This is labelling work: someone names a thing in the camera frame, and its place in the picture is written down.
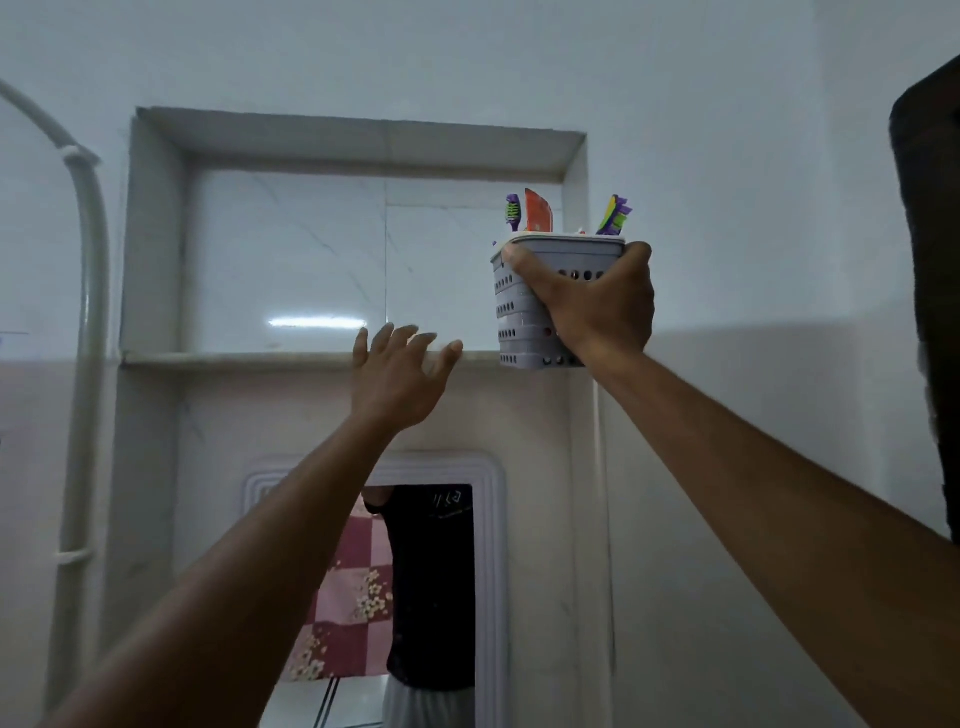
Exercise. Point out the person's left hand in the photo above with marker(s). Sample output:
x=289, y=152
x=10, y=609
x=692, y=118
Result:
x=390, y=386

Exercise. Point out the person's right hand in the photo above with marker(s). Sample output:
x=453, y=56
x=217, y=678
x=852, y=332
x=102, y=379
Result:
x=600, y=315

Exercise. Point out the person's left middle finger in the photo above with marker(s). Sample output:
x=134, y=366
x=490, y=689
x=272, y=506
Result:
x=403, y=341

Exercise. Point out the person's left thumb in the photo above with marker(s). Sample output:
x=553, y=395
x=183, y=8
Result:
x=448, y=361

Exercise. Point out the person's right thumb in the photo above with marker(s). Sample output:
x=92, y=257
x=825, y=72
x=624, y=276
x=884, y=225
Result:
x=527, y=266

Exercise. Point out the person's left little finger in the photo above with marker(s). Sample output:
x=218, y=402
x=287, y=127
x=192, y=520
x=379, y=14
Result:
x=361, y=346

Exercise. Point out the grey perforated plastic basket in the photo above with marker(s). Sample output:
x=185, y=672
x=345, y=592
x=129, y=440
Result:
x=517, y=322

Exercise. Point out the person's left forearm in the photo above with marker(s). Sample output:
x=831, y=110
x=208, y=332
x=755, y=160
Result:
x=247, y=570

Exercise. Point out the person's right forearm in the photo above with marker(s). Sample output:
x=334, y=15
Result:
x=787, y=540

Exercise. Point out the red toothpaste tube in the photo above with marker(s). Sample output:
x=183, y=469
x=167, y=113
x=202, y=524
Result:
x=538, y=214

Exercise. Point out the white framed mirror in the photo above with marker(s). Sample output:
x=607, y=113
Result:
x=420, y=600

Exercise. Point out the dark brown door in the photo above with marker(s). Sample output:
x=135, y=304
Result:
x=934, y=300

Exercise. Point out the marble wall niche shelf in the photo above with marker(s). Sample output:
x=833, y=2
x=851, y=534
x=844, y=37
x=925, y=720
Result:
x=300, y=255

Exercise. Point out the white wall pipe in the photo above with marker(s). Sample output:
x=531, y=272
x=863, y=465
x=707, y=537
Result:
x=88, y=337

